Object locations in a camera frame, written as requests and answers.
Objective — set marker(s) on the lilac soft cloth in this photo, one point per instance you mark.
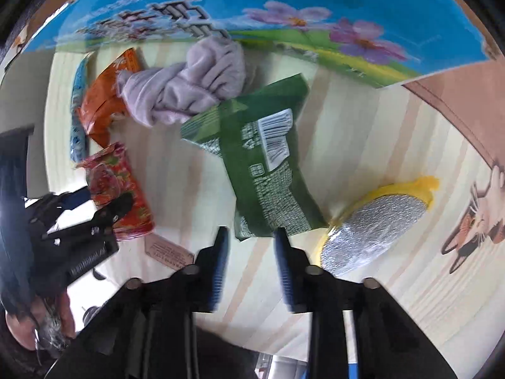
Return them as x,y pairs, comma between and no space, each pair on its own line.
215,70

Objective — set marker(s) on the red wet wipes packet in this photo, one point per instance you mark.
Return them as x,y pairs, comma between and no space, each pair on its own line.
108,176

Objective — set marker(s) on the blue slim packet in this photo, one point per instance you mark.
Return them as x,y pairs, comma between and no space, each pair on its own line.
78,142

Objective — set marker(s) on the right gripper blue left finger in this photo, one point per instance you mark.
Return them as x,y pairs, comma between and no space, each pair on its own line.
212,263

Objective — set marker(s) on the yellow silver scouring sponge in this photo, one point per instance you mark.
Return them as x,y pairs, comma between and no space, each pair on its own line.
369,227

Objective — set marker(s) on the orange snack packet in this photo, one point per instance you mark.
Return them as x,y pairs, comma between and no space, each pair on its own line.
101,102

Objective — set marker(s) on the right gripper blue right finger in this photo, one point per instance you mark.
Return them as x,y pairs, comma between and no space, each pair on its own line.
292,263

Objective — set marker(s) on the small brown label card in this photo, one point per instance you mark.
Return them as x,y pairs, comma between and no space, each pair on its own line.
166,252

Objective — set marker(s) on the green snack packet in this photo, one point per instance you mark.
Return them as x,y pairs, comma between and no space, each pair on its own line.
255,135

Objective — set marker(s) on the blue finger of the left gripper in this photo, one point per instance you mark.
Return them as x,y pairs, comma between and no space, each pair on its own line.
72,200

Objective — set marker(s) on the cardboard box with printed sides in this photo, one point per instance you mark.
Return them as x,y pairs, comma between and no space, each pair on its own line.
381,42

